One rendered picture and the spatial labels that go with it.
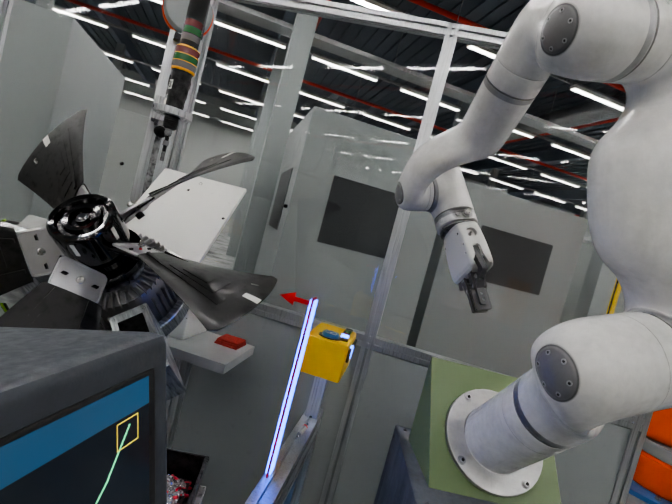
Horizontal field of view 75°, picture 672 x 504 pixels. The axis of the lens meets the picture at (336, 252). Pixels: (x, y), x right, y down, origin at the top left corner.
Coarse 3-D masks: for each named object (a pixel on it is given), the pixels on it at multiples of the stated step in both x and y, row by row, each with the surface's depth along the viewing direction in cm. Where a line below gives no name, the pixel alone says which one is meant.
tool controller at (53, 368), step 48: (0, 336) 19; (48, 336) 19; (96, 336) 19; (144, 336) 19; (0, 384) 12; (48, 384) 13; (96, 384) 15; (144, 384) 18; (0, 432) 12; (48, 432) 13; (96, 432) 15; (144, 432) 18; (0, 480) 12; (48, 480) 13; (96, 480) 15; (144, 480) 18
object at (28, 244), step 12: (36, 228) 81; (24, 240) 81; (36, 240) 82; (48, 240) 82; (24, 252) 81; (36, 252) 82; (48, 252) 82; (60, 252) 83; (36, 264) 82; (48, 264) 83; (36, 276) 83
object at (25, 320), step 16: (48, 288) 73; (16, 304) 70; (32, 304) 71; (48, 304) 72; (64, 304) 74; (80, 304) 76; (96, 304) 79; (0, 320) 67; (16, 320) 68; (32, 320) 70; (48, 320) 71; (64, 320) 73; (80, 320) 75; (96, 320) 78
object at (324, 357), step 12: (324, 324) 113; (312, 336) 100; (324, 336) 100; (312, 348) 100; (324, 348) 99; (336, 348) 99; (348, 348) 100; (312, 360) 100; (324, 360) 99; (336, 360) 99; (312, 372) 100; (324, 372) 99; (336, 372) 99
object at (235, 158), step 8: (240, 152) 100; (208, 160) 106; (216, 160) 99; (224, 160) 95; (232, 160) 94; (240, 160) 92; (248, 160) 92; (200, 168) 95; (208, 168) 93; (216, 168) 90; (184, 176) 93; (192, 176) 89; (176, 184) 88; (152, 192) 88; (160, 192) 87
